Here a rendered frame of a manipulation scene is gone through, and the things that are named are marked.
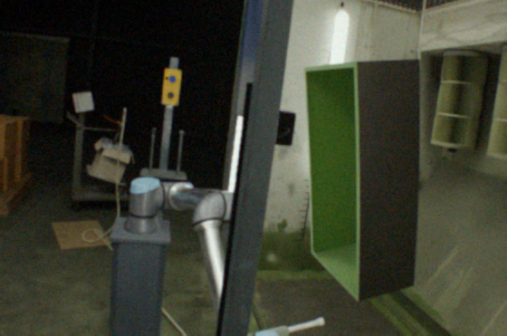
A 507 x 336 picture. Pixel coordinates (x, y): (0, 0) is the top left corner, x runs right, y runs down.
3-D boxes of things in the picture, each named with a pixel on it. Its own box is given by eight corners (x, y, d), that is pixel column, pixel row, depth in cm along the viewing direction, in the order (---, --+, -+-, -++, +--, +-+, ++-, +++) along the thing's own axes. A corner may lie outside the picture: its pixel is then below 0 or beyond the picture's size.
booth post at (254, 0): (213, 267, 296) (247, -18, 269) (234, 268, 301) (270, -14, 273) (215, 278, 279) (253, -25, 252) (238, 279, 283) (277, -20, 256)
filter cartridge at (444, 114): (479, 162, 272) (496, 57, 261) (466, 165, 248) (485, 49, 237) (435, 154, 298) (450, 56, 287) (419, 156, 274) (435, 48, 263)
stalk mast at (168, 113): (158, 261, 294) (178, 59, 275) (158, 264, 289) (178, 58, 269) (151, 261, 293) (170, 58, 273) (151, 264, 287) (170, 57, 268)
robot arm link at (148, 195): (125, 207, 196) (127, 176, 194) (154, 206, 206) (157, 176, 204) (133, 216, 184) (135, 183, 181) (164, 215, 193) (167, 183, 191)
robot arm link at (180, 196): (156, 181, 205) (223, 187, 144) (184, 181, 215) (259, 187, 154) (156, 208, 204) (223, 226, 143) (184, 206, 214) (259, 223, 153)
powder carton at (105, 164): (85, 162, 418) (98, 131, 419) (119, 175, 439) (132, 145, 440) (88, 173, 371) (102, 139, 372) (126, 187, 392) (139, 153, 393)
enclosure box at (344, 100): (358, 243, 245) (355, 64, 225) (414, 285, 188) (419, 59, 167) (310, 253, 237) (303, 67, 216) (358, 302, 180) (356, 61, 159)
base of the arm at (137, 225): (121, 234, 184) (123, 216, 183) (125, 221, 202) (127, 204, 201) (158, 235, 188) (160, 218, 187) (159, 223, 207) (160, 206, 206)
